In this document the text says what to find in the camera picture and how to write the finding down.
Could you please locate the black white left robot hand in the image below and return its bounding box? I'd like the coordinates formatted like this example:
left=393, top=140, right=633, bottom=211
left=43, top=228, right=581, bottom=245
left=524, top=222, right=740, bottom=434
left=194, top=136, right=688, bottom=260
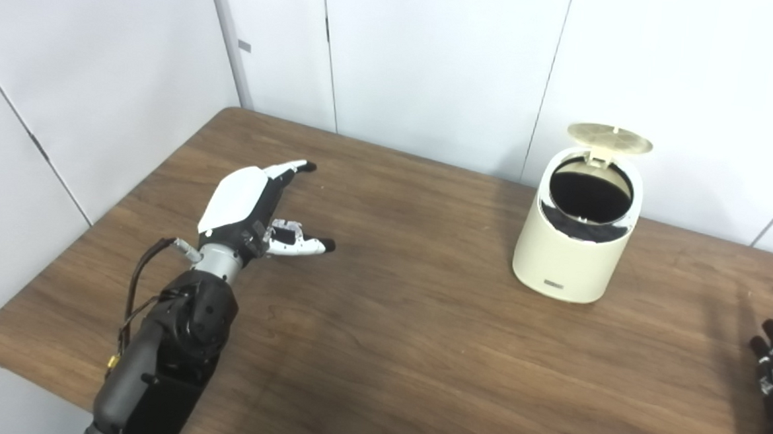
left=196, top=155, right=340, bottom=271

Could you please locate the round cream bin lid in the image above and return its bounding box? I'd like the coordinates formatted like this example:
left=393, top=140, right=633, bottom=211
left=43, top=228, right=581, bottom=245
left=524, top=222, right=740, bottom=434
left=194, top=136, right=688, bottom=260
left=566, top=122, right=655, bottom=166

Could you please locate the cream-colored bin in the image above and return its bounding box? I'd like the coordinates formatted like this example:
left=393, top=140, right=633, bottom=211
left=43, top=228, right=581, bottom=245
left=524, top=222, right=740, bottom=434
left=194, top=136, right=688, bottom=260
left=510, top=141, right=645, bottom=307

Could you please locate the black bin liner bag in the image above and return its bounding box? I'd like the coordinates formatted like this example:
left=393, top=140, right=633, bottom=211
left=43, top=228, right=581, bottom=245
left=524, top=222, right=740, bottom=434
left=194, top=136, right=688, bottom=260
left=540, top=156, right=638, bottom=245

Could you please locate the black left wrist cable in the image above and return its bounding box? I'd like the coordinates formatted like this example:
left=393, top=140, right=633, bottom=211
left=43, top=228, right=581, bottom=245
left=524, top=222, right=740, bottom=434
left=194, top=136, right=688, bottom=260
left=114, top=235, right=204, bottom=380

